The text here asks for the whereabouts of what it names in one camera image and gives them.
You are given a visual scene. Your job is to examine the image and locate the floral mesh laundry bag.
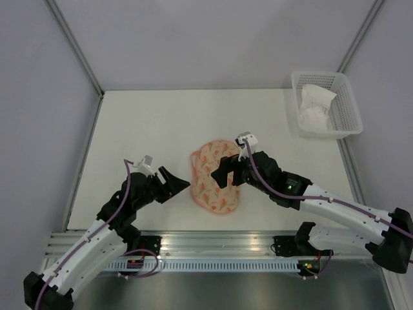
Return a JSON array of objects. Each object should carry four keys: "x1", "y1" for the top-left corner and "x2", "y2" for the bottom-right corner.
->
[{"x1": 190, "y1": 139, "x2": 240, "y2": 215}]

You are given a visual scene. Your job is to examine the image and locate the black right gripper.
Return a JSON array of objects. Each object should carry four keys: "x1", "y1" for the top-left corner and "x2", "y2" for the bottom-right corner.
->
[{"x1": 211, "y1": 147, "x2": 271, "y2": 195}]

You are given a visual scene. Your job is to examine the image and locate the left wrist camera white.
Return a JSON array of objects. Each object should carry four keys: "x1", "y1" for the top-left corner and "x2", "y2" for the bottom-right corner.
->
[{"x1": 132, "y1": 155, "x2": 155, "y2": 176}]

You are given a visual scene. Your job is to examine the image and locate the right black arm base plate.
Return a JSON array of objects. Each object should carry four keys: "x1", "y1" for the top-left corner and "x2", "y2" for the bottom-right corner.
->
[{"x1": 270, "y1": 236, "x2": 334, "y2": 258}]

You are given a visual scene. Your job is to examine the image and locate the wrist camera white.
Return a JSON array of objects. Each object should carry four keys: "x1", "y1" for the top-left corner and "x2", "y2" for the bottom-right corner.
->
[
  {"x1": 132, "y1": 155, "x2": 155, "y2": 176},
  {"x1": 236, "y1": 132, "x2": 258, "y2": 161}
]

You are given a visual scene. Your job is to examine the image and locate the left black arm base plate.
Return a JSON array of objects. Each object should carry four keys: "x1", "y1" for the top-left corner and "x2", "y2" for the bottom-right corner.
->
[{"x1": 126, "y1": 236, "x2": 162, "y2": 255}]

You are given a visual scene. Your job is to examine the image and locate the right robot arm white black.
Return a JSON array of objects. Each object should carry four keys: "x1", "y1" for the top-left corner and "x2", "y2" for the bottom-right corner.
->
[{"x1": 211, "y1": 152, "x2": 412, "y2": 274}]

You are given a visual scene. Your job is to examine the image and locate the aluminium frame post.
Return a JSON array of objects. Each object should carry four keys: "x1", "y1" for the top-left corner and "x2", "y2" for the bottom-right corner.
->
[
  {"x1": 44, "y1": 0, "x2": 105, "y2": 99},
  {"x1": 336, "y1": 0, "x2": 387, "y2": 74}
]

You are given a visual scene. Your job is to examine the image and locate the left aluminium frame post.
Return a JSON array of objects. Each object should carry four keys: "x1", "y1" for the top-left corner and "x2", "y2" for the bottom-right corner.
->
[{"x1": 44, "y1": 0, "x2": 105, "y2": 99}]

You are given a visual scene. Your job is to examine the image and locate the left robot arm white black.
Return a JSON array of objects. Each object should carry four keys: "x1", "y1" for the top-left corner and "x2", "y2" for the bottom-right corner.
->
[{"x1": 23, "y1": 167, "x2": 190, "y2": 309}]

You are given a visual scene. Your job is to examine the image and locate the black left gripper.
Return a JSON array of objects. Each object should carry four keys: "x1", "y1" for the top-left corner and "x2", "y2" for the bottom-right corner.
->
[{"x1": 134, "y1": 167, "x2": 190, "y2": 211}]

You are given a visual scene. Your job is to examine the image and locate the aluminium mounting rail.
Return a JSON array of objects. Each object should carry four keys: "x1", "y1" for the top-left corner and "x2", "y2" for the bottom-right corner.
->
[{"x1": 45, "y1": 229, "x2": 398, "y2": 259}]

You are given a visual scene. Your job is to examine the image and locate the white plastic perforated basket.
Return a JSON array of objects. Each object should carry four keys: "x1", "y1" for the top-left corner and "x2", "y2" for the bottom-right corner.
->
[{"x1": 291, "y1": 71, "x2": 363, "y2": 140}]

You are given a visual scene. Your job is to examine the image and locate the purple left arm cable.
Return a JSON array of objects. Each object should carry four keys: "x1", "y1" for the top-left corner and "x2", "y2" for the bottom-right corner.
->
[{"x1": 34, "y1": 158, "x2": 162, "y2": 310}]

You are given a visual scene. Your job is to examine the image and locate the white bra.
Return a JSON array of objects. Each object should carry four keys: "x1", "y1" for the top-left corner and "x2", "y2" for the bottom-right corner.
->
[{"x1": 299, "y1": 84, "x2": 337, "y2": 131}]

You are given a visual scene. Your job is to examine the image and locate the white slotted cable duct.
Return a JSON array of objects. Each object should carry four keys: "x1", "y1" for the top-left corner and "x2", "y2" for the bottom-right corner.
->
[{"x1": 105, "y1": 259, "x2": 300, "y2": 274}]

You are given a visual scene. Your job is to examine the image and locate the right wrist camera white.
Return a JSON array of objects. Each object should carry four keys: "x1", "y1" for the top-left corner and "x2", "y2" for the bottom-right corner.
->
[{"x1": 236, "y1": 132, "x2": 258, "y2": 161}]

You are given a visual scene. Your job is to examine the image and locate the right aluminium frame post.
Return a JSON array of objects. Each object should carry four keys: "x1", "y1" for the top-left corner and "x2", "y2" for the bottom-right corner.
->
[{"x1": 336, "y1": 0, "x2": 387, "y2": 74}]

